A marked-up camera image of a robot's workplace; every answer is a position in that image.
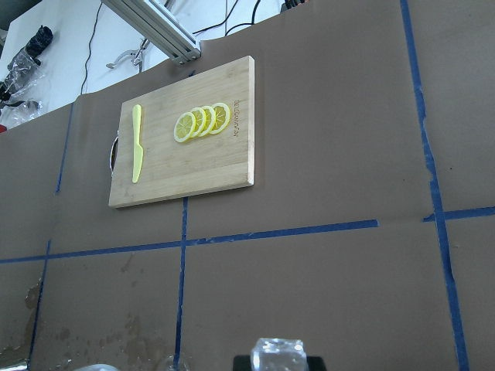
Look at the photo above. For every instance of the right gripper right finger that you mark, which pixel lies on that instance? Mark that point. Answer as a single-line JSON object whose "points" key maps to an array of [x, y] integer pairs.
{"points": [[316, 363]]}

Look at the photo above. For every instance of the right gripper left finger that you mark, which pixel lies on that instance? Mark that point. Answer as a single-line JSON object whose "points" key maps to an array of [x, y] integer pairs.
{"points": [[242, 363]]}

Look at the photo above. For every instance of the single clear ice cube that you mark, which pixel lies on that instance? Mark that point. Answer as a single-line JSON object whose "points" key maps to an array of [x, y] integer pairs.
{"points": [[279, 354]]}

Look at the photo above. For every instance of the bamboo cutting board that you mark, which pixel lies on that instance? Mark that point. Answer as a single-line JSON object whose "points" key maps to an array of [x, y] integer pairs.
{"points": [[191, 137]]}

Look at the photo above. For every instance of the yellow plastic knife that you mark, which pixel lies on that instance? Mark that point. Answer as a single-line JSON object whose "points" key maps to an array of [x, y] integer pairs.
{"points": [[138, 150]]}

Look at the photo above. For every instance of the lemon slice leftmost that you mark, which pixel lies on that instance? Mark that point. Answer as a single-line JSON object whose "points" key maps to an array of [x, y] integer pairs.
{"points": [[222, 117]]}

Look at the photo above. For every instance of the clear plastic bag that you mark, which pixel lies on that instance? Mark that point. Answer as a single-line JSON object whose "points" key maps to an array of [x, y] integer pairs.
{"points": [[23, 66]]}

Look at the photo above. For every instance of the aluminium frame post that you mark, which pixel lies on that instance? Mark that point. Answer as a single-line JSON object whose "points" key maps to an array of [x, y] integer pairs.
{"points": [[157, 24]]}

